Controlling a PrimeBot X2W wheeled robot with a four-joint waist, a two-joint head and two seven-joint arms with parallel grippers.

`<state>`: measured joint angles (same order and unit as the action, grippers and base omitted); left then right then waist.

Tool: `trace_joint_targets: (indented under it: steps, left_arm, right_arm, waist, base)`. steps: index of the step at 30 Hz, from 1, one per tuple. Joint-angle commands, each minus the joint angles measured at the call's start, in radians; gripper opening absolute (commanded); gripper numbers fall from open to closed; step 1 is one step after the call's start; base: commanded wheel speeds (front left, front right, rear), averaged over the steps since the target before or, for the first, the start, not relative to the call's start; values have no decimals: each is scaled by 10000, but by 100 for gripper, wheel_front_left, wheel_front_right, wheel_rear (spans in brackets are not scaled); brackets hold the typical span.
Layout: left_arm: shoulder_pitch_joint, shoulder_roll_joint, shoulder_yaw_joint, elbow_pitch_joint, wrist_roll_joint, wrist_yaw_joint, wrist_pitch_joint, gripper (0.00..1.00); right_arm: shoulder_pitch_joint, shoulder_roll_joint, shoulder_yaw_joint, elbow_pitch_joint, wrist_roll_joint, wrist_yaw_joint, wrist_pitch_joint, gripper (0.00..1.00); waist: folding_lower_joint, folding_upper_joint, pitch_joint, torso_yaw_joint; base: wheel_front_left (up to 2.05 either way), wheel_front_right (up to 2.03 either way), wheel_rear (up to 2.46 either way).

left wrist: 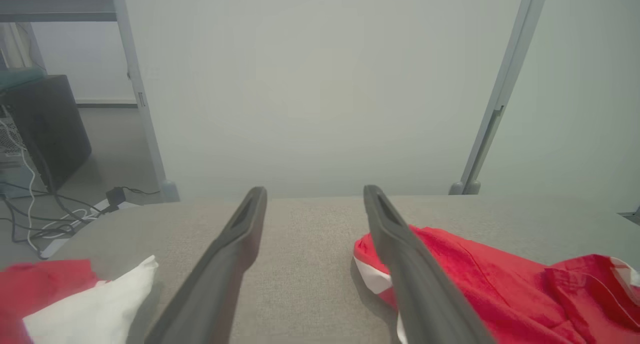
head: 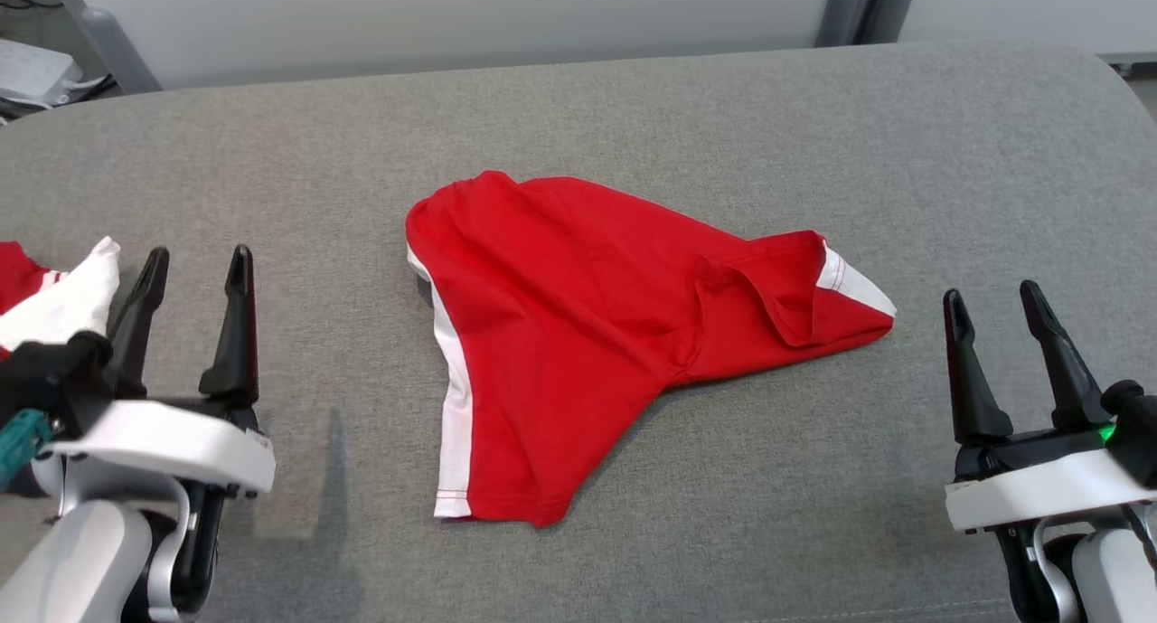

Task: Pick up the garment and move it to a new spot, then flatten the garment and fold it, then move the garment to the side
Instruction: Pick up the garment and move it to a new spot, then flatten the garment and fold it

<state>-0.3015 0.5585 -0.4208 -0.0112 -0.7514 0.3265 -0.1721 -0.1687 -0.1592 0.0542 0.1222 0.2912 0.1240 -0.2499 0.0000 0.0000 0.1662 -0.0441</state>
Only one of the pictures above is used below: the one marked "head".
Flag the red shorts with white stripes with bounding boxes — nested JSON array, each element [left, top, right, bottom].
[[404, 169, 898, 527]]

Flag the grey fabric sofa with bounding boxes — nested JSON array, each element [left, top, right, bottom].
[[0, 40, 1157, 623]]

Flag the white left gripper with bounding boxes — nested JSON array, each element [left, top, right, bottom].
[[41, 243, 277, 499]]

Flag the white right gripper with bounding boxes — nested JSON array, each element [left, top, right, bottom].
[[943, 279, 1157, 535]]

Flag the grey partition post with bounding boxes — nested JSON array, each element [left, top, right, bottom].
[[816, 0, 873, 47], [45, 0, 164, 95], [859, 0, 920, 45]]

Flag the left arm teal-plug black cable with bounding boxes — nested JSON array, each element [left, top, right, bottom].
[[0, 409, 52, 493]]

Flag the white power strip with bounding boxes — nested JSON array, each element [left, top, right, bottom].
[[0, 38, 80, 109]]

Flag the red white-sleeved Bulls jersey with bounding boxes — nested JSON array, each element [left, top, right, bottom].
[[0, 236, 121, 362]]

